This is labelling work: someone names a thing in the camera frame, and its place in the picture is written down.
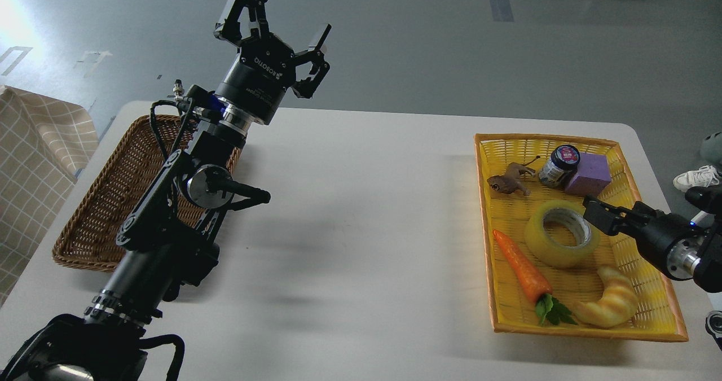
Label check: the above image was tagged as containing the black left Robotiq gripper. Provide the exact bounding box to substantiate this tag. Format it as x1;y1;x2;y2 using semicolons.
213;0;332;126

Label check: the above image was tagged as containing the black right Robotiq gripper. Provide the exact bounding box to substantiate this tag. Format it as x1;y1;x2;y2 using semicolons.
583;194;701;280

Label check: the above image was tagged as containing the yellow tape roll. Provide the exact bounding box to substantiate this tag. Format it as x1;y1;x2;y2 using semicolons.
524;199;600;269

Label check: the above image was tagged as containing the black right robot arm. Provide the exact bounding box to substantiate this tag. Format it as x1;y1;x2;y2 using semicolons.
583;185;721;293

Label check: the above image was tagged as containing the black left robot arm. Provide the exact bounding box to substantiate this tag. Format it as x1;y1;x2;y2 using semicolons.
2;0;332;380

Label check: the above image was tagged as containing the purple foam block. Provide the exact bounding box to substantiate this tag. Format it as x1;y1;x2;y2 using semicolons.
563;152;612;196

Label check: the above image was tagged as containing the small dark jar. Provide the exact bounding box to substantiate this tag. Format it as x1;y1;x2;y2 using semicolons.
538;144;581;188

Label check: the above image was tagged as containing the yellow plastic basket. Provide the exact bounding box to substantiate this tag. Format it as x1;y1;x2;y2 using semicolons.
474;133;689;342

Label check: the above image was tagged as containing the toy croissant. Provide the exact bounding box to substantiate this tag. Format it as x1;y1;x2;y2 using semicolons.
570;266;639;328

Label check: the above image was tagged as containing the brown toy animal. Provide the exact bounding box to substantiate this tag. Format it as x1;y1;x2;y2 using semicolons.
486;156;540;196

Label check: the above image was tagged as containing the white sneaker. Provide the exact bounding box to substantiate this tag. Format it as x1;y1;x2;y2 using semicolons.
672;165;720;192

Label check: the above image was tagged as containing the orange toy carrot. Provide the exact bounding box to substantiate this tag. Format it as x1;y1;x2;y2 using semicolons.
492;229;578;326

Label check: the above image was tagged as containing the beige checkered cloth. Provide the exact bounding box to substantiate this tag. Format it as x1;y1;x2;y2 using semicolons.
1;85;99;302

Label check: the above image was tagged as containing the brown wicker basket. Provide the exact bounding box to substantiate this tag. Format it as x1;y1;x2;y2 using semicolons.
52;114;249;273

